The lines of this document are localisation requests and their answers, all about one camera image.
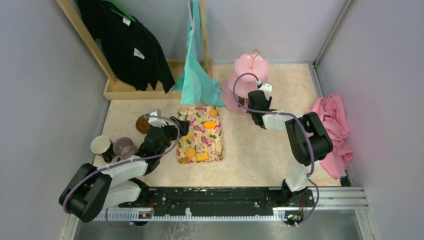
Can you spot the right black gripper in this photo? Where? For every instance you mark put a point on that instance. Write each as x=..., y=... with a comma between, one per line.
x=268, y=102

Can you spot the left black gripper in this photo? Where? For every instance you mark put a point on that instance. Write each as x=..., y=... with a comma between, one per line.
x=183, y=125

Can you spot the chocolate cake slice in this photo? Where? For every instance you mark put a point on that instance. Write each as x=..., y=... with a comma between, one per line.
x=243, y=101

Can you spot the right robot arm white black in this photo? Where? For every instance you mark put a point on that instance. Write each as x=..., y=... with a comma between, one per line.
x=308, y=139

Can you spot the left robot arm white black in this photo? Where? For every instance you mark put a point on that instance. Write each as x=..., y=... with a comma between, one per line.
x=94, y=189

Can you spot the yellow cheese wedge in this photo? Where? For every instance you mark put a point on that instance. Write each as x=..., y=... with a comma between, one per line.
x=187, y=137

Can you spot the orange croissant pastry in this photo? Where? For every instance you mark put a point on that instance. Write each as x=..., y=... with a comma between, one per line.
x=209, y=125

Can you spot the floral serving tray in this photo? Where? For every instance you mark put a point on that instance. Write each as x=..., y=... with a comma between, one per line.
x=203, y=140

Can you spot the round orange cookie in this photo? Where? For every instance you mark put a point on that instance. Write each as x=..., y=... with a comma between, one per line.
x=190, y=152

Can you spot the pink three-tier cake stand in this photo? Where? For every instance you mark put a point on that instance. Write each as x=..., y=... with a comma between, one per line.
x=242, y=79

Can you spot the small orange pastry top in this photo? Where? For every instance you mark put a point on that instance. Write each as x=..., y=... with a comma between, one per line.
x=213, y=113

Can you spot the small brown cookie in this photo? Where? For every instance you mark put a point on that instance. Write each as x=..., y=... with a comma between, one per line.
x=184, y=160

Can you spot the yellow square biscuit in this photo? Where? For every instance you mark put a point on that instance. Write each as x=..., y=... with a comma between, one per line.
x=202, y=157

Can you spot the teal hanging garment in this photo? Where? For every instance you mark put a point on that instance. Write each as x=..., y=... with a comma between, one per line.
x=194, y=83

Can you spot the brown saucer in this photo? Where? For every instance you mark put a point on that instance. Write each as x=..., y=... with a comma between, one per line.
x=142, y=125

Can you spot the purple mug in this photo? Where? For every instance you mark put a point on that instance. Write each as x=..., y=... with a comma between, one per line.
x=124, y=148

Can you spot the pink crumpled cloth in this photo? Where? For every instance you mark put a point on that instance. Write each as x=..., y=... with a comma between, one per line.
x=331, y=112

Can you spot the wooden clothes rack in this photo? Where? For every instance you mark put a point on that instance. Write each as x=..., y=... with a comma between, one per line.
x=114, y=88

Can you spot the black hanging garment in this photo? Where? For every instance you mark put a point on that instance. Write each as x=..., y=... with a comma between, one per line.
x=132, y=51

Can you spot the cream mug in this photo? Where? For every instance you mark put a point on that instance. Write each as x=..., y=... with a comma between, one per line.
x=103, y=146

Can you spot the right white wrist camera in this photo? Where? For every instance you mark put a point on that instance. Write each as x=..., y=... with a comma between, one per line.
x=266, y=88

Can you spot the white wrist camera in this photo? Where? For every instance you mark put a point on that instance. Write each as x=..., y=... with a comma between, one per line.
x=266, y=88
x=155, y=119

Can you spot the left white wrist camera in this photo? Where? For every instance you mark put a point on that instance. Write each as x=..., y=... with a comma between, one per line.
x=155, y=119

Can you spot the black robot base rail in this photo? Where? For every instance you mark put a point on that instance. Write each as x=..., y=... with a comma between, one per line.
x=223, y=204

